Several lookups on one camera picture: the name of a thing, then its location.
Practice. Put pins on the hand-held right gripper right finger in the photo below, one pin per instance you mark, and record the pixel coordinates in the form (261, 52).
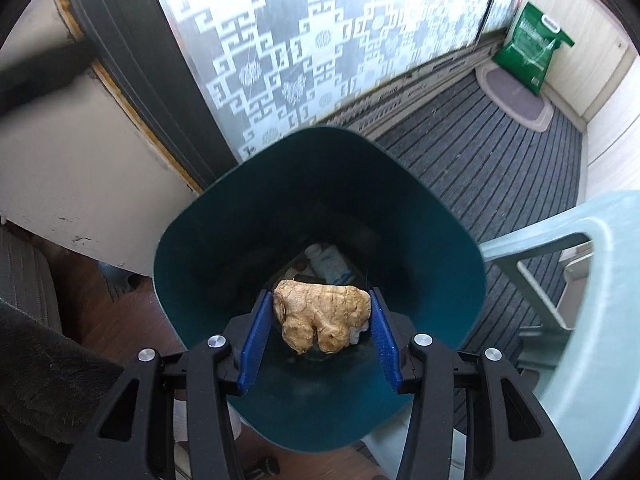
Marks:
(382, 342)

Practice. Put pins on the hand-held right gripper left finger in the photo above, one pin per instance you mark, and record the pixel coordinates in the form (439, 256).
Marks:
(255, 342)

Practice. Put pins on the ginger root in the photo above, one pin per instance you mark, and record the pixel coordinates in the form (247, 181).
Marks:
(320, 315)

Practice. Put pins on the teal trash bin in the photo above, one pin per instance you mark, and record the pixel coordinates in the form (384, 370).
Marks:
(320, 185)

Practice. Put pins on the white plastic bottle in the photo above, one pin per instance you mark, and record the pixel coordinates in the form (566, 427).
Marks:
(330, 262)

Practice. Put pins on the grey striped carpet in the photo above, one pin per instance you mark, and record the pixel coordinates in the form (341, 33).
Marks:
(475, 170)

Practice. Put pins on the dark furry cloth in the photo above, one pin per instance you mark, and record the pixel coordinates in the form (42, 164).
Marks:
(40, 375)

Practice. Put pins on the grey ribbed cloth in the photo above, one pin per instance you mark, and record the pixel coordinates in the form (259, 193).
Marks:
(25, 275)

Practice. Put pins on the light green plastic stool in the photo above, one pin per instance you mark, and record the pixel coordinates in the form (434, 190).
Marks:
(615, 260)

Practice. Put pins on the oval grey floor mat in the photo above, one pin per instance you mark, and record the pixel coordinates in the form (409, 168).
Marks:
(515, 100)

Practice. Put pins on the patterned frosted glass door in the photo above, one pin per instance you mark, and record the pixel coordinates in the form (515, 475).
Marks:
(300, 35)

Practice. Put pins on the green rice bag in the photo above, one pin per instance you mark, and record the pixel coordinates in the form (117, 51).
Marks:
(532, 45)

